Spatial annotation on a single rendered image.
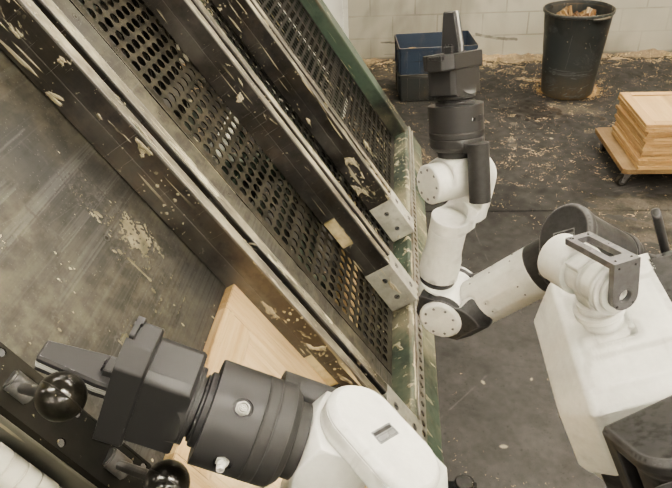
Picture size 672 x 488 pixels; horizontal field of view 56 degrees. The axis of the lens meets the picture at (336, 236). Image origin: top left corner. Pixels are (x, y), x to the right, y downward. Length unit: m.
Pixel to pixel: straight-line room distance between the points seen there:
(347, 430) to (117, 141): 0.56
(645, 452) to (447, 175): 0.50
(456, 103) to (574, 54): 4.17
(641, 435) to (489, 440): 1.74
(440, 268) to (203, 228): 0.43
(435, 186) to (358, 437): 0.58
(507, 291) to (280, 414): 0.66
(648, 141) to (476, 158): 3.03
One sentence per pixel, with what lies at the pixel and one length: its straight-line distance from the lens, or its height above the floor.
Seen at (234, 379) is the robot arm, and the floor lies 1.53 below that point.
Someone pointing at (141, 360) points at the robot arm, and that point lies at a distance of 0.51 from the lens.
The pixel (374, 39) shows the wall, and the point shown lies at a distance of 6.11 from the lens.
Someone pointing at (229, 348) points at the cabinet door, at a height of 1.28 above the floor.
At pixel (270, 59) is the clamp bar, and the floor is 1.42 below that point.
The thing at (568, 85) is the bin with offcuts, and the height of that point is 0.13.
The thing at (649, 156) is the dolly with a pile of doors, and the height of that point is 0.21.
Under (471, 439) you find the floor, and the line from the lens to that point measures 2.47.
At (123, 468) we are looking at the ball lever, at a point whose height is 1.41.
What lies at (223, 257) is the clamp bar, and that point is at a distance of 0.98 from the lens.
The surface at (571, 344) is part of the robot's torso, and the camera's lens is 0.88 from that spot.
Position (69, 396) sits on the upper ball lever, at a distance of 0.53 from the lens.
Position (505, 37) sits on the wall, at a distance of 6.21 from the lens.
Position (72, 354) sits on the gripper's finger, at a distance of 0.56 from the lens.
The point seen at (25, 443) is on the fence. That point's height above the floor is 1.45.
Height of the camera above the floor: 1.90
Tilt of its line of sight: 33 degrees down
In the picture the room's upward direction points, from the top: 3 degrees counter-clockwise
